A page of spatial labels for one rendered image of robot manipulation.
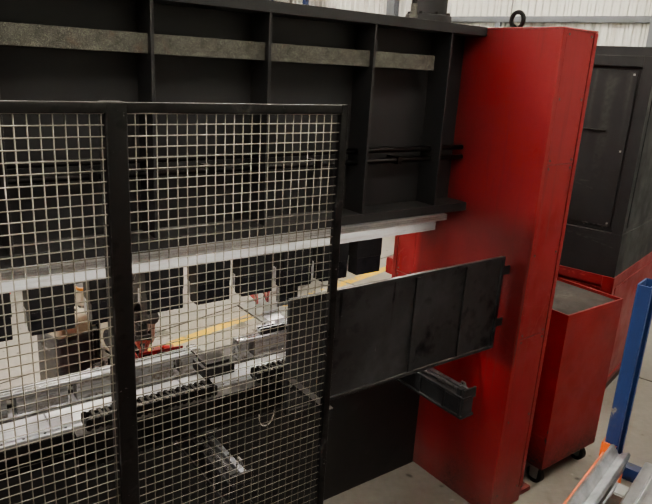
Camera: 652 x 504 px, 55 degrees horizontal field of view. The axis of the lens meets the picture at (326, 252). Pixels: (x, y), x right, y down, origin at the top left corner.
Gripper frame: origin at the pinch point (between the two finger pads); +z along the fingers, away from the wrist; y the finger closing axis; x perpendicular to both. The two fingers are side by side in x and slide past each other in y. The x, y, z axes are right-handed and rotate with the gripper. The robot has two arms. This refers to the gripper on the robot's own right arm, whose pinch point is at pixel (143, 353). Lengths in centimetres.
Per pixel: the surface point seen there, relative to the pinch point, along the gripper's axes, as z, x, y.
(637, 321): -34, 38, 221
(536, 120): -91, 142, 110
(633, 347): -29, 38, 220
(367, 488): 86, 103, 21
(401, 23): -130, 88, 93
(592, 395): 50, 221, 70
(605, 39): -256, 665, -225
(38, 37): -113, -45, 99
